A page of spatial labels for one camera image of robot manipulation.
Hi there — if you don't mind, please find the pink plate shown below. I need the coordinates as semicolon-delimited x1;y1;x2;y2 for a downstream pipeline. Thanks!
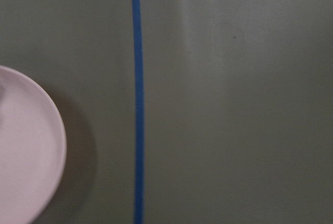
1;66;67;223

